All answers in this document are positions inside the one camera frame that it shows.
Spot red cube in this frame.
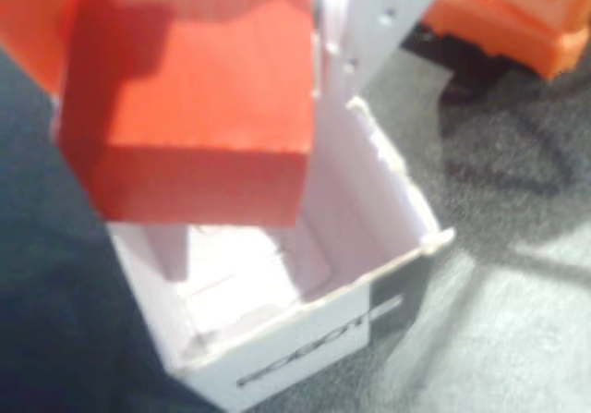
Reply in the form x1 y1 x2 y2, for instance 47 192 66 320
57 0 320 227

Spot black table mat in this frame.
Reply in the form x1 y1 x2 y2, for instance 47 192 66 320
0 0 591 413

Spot white cardboard box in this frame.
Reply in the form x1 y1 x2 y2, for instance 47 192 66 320
108 98 456 412

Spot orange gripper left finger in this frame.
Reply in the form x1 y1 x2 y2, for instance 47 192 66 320
0 0 87 98

